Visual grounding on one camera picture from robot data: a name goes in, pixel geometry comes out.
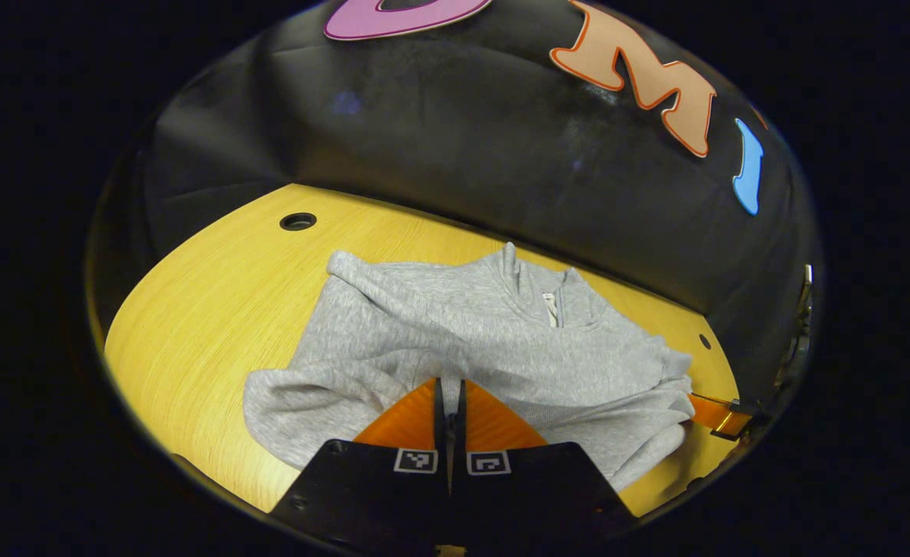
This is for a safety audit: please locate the black backdrop cloth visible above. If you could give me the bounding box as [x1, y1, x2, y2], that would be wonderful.
[91, 0, 819, 388]

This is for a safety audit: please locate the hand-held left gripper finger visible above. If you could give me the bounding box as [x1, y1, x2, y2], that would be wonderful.
[269, 377, 451, 554]
[450, 378, 638, 554]

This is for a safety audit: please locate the grey zip-neck sweater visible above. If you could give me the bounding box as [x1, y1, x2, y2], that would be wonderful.
[242, 242, 696, 494]

